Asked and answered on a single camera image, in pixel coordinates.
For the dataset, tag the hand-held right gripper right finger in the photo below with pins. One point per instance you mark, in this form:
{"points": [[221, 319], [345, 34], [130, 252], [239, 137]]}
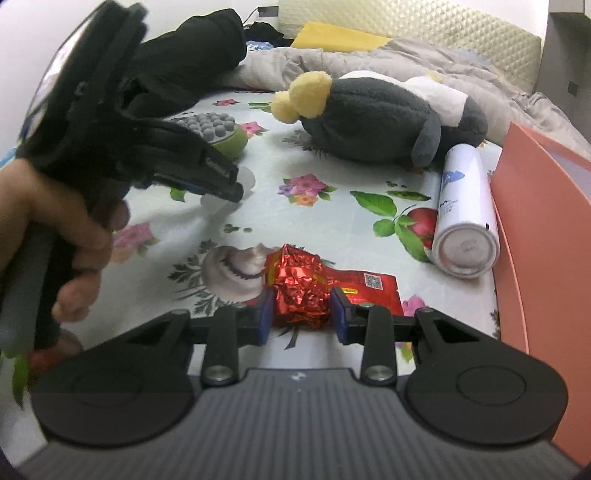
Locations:
{"points": [[337, 318]]}

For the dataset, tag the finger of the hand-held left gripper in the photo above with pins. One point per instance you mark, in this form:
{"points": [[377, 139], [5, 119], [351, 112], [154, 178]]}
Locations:
{"points": [[217, 189], [198, 152]]}

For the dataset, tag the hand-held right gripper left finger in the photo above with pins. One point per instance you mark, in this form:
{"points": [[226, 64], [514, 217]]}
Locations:
{"points": [[265, 318]]}

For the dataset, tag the red foil packet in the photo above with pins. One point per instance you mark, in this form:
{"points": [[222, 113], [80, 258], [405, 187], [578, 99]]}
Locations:
{"points": [[300, 286]]}

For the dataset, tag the orange box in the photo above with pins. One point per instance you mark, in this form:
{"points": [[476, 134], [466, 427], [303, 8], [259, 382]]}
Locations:
{"points": [[545, 277]]}

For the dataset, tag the person's left hand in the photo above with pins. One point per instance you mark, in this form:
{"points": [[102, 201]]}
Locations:
{"points": [[41, 203]]}

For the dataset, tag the green massage stick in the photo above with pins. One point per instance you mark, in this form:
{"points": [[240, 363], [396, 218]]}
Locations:
{"points": [[231, 138]]}

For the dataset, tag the fruit print bed sheet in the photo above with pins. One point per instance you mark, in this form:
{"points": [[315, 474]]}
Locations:
{"points": [[323, 221]]}

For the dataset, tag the black jacket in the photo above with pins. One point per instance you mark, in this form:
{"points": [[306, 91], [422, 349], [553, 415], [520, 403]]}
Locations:
{"points": [[194, 50]]}

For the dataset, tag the blue patterned cloth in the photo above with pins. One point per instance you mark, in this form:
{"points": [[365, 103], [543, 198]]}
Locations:
{"points": [[263, 46]]}

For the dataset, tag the grey duvet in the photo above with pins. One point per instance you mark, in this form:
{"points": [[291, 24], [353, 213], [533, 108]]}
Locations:
{"points": [[295, 64]]}

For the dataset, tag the black garment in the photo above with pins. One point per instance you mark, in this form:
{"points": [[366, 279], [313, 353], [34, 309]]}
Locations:
{"points": [[263, 31]]}

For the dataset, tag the white spray can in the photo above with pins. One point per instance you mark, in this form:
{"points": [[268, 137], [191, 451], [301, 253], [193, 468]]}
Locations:
{"points": [[461, 207]]}

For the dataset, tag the grey penguin plush toy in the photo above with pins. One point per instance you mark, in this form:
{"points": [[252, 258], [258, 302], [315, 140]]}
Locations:
{"points": [[369, 120]]}

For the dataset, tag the yellow pillow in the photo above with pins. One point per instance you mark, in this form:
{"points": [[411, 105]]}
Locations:
{"points": [[337, 37]]}

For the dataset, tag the beige quilted headboard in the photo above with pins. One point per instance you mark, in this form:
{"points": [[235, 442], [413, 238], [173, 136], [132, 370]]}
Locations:
{"points": [[415, 27]]}

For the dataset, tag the grey wardrobe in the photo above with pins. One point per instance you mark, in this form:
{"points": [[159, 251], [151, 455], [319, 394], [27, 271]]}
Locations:
{"points": [[563, 46]]}

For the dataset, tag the wall outlet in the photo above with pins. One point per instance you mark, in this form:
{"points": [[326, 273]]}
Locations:
{"points": [[268, 10]]}

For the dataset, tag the wall switch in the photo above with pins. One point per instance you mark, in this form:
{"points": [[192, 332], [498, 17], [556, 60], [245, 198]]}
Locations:
{"points": [[573, 88]]}

